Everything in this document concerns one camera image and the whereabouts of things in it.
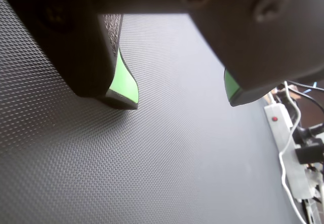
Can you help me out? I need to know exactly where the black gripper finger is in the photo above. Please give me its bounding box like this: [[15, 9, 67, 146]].
[[187, 0, 324, 107], [0, 0, 140, 110]]

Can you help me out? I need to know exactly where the white power strip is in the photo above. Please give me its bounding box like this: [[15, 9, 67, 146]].
[[263, 103, 317, 201]]

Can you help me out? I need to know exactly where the black plug on strip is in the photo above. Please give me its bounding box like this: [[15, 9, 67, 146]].
[[294, 139, 324, 166]]

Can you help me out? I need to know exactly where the large dark grey textured mat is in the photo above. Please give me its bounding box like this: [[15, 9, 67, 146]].
[[0, 0, 308, 224]]

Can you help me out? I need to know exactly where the thin black cable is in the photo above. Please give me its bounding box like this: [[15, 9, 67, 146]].
[[288, 80, 324, 113]]

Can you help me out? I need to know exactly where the thin white charger cable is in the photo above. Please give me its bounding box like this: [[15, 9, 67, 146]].
[[278, 81, 308, 224]]

